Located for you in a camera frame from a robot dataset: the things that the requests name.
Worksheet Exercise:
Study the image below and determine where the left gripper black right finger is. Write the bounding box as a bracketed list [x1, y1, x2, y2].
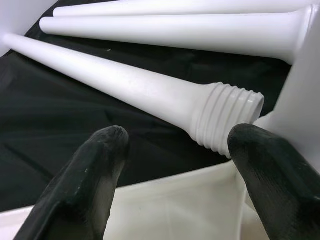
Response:
[227, 123, 320, 240]

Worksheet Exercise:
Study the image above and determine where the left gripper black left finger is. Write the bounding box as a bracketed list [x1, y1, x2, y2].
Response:
[13, 124, 131, 240]

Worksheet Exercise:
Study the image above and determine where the white plastic table leg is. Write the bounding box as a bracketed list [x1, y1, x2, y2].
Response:
[39, 4, 313, 66]
[52, 0, 320, 18]
[1, 32, 266, 160]
[254, 3, 320, 181]

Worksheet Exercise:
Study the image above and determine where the white plastic children table top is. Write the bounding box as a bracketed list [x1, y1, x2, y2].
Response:
[0, 159, 253, 240]

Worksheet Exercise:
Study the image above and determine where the black table cloth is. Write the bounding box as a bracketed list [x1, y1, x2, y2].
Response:
[0, 14, 293, 213]

